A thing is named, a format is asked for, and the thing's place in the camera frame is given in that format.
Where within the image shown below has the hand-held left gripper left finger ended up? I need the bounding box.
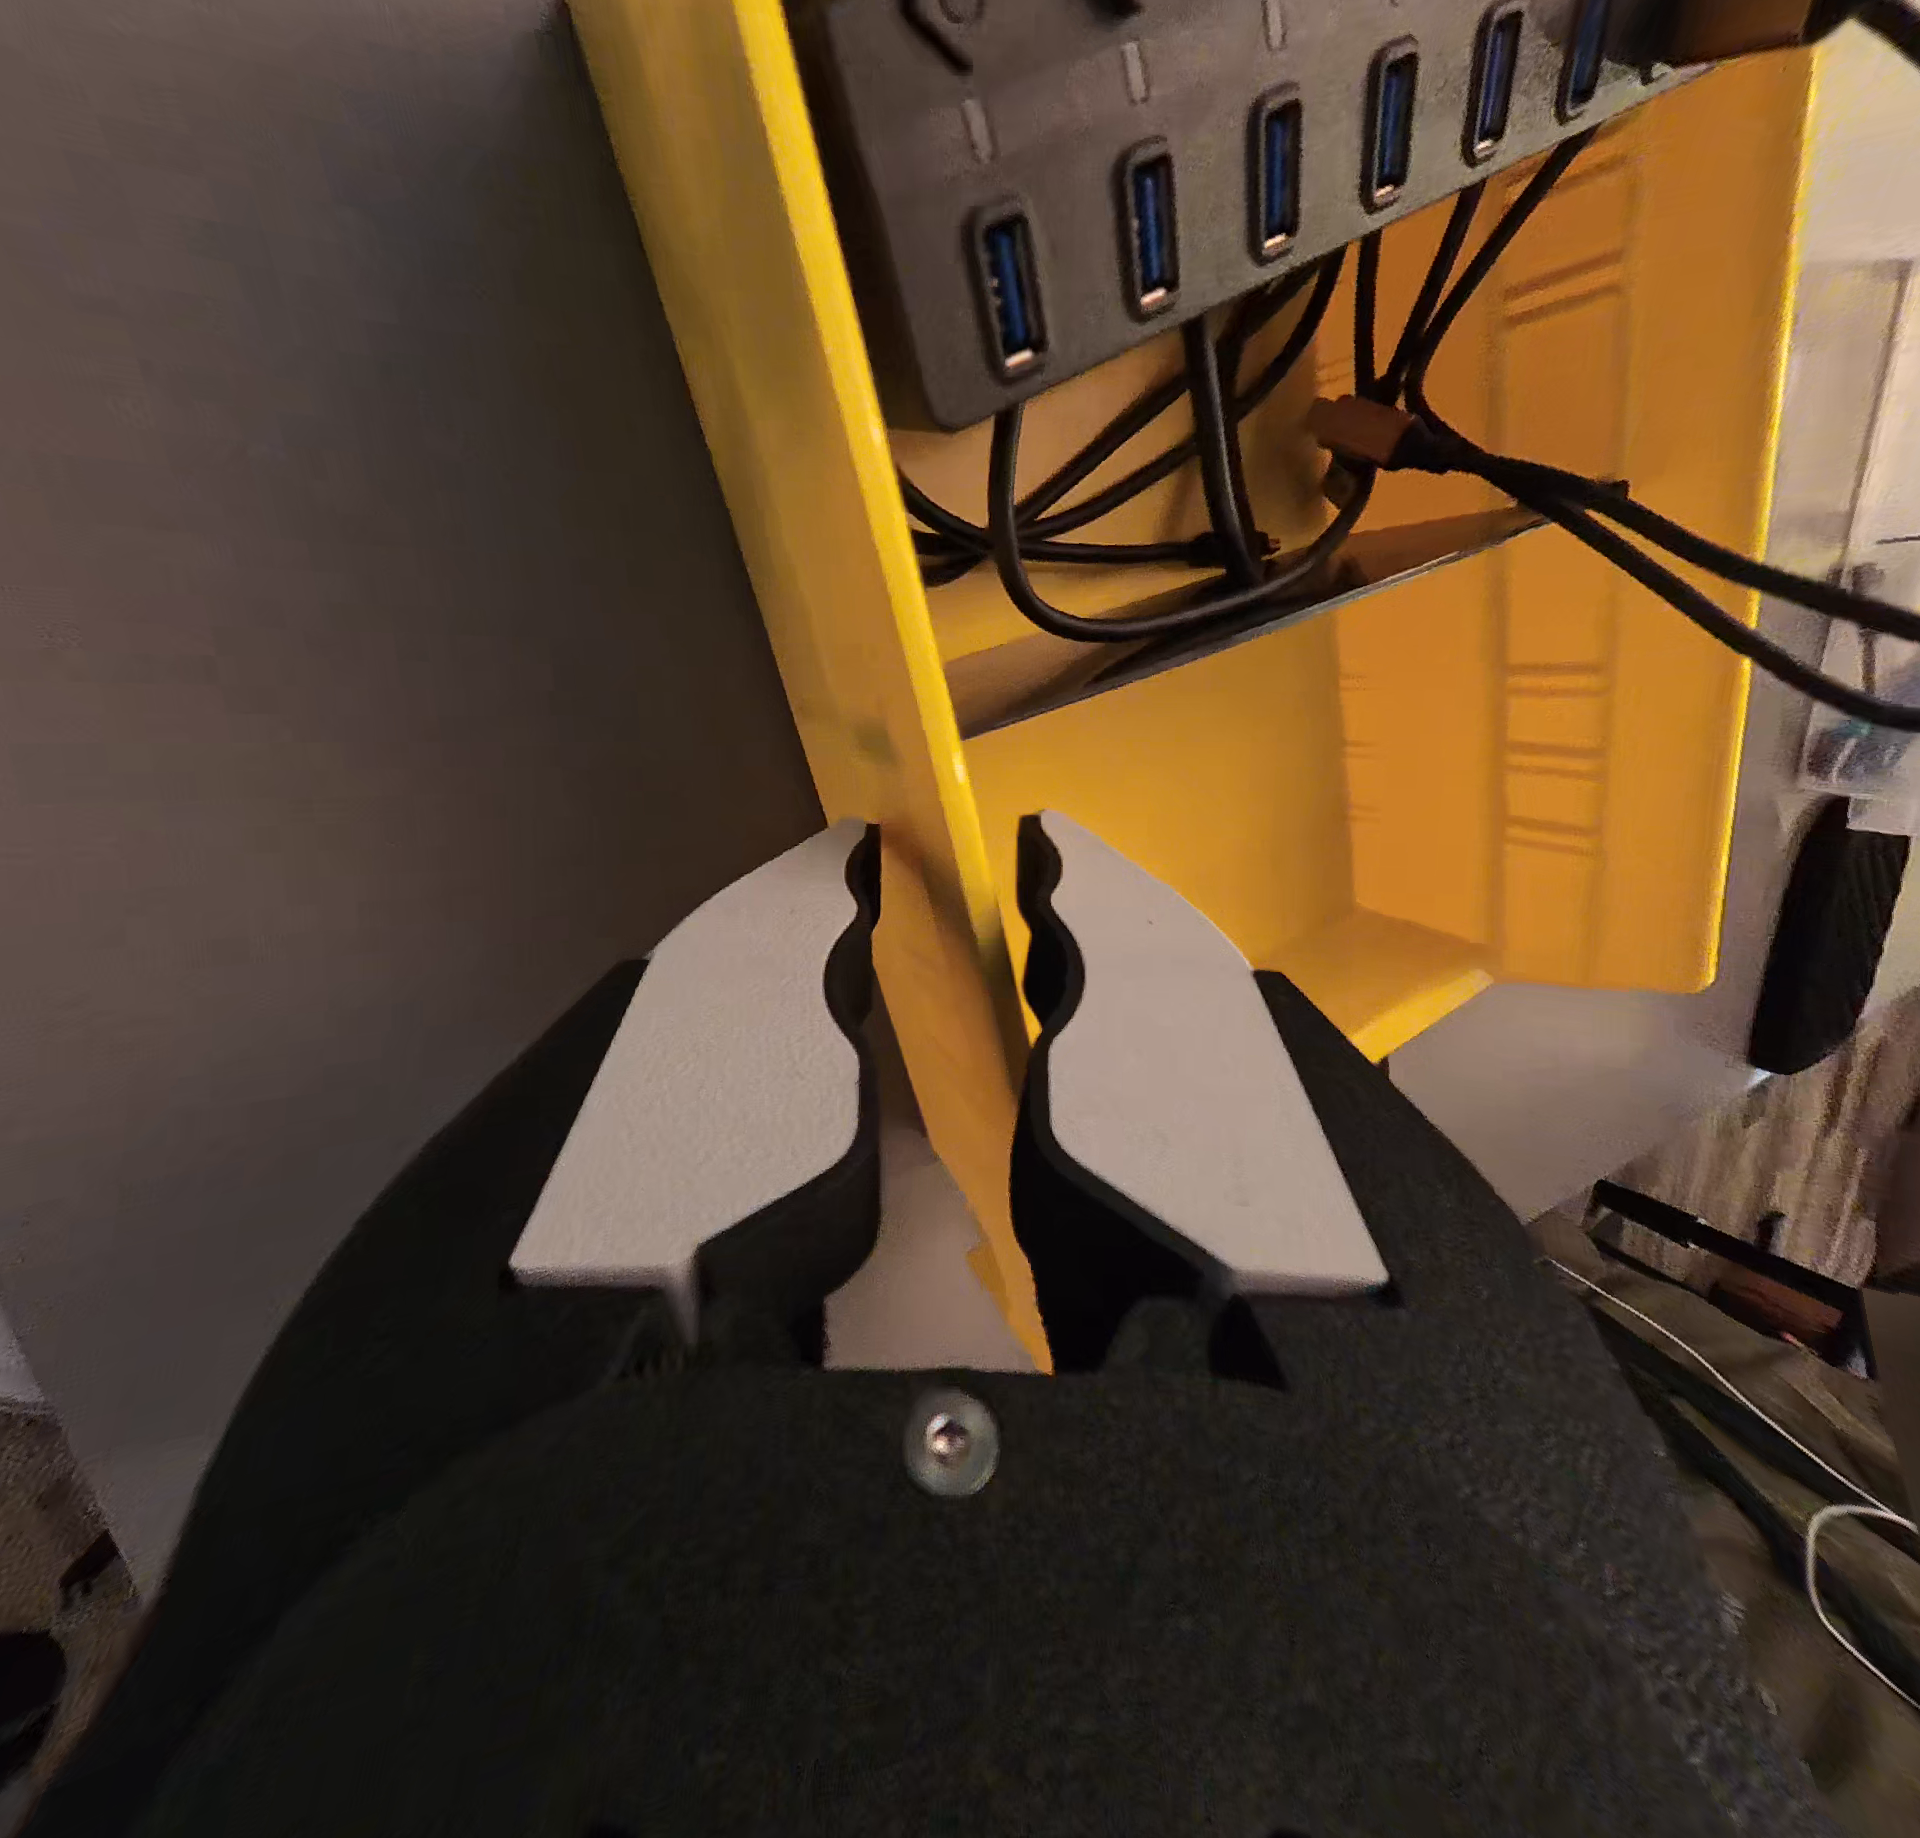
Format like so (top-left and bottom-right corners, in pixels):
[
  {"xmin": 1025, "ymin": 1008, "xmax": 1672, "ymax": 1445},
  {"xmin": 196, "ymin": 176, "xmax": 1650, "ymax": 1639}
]
[{"xmin": 509, "ymin": 818, "xmax": 888, "ymax": 1345}]

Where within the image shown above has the black divider panel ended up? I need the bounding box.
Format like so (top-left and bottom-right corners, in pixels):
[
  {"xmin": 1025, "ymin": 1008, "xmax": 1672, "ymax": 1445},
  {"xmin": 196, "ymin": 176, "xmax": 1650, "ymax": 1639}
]
[{"xmin": 959, "ymin": 509, "xmax": 1555, "ymax": 743}]

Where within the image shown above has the black usb hub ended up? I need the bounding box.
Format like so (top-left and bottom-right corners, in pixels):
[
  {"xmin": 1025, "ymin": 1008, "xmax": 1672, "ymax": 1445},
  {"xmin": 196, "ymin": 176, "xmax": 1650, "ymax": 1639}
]
[{"xmin": 794, "ymin": 0, "xmax": 1741, "ymax": 430}]

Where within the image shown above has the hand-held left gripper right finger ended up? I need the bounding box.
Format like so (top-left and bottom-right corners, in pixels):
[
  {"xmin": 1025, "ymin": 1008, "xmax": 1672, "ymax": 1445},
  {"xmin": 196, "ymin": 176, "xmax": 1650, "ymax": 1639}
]
[{"xmin": 1008, "ymin": 810, "xmax": 1391, "ymax": 1372}]

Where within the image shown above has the yellow plastic bin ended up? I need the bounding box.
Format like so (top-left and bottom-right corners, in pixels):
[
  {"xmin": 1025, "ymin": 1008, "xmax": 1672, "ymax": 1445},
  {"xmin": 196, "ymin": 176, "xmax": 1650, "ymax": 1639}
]
[{"xmin": 557, "ymin": 0, "xmax": 1824, "ymax": 1373}]

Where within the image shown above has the black quilted wrist rest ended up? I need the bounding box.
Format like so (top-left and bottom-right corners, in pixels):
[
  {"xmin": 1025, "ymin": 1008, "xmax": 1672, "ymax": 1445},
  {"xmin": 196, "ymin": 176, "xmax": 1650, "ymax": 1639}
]
[{"xmin": 1747, "ymin": 795, "xmax": 1909, "ymax": 1073}]

